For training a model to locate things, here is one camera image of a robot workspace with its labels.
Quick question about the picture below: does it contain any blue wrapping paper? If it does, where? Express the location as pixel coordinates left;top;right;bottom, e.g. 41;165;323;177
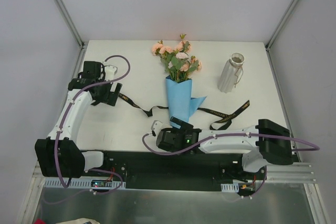
165;76;206;123

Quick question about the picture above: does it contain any black ribbon gold lettering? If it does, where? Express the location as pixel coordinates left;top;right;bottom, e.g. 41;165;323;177
118;93;250;130

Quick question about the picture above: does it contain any pink artificial flower bouquet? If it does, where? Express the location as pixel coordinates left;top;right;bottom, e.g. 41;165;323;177
151;34;202;83

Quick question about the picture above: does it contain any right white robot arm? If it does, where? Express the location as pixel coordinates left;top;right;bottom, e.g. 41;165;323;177
151;119;293;179

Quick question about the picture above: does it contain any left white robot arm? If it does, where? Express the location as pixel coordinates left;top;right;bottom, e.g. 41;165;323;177
35;61;122;178

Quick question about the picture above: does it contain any white ribbed ceramic vase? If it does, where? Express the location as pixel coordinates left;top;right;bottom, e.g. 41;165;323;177
217;53;245;93

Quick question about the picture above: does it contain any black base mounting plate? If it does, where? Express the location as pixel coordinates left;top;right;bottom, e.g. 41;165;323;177
87;151;266;191

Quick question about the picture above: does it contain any beige cloth bag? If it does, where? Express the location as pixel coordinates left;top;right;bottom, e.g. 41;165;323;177
59;218;100;224

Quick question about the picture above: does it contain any red cloth item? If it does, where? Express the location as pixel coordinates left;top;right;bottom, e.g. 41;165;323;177
33;219;46;224

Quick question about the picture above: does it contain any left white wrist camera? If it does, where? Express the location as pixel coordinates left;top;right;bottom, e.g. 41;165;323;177
104;65;118;81

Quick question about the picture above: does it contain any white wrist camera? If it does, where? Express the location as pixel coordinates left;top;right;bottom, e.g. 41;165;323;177
104;65;118;81
151;120;172;136

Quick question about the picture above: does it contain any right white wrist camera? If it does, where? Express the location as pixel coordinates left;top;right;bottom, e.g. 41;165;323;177
151;120;172;136

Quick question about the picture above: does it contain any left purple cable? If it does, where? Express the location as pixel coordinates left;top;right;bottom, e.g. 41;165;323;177
54;55;131;196

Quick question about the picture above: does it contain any right white cable duct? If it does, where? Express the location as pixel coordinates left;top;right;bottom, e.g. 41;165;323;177
220;182;239;193

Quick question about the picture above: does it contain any white cable duct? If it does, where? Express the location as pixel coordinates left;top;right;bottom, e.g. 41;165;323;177
44;178;126;190
220;182;239;193

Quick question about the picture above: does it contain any left aluminium frame post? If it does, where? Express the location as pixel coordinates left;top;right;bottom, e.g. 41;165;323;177
54;0;85;48

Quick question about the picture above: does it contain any aluminium frame post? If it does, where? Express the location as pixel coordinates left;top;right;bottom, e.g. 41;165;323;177
265;0;318;50
54;0;85;48

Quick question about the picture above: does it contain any left white cable duct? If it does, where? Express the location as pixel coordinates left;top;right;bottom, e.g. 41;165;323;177
44;178;126;190

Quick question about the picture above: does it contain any right aluminium frame post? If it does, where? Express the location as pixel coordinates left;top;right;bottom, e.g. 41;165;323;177
265;0;318;50

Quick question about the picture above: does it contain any front aluminium frame rail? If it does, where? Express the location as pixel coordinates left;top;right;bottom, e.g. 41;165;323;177
32;162;317;187

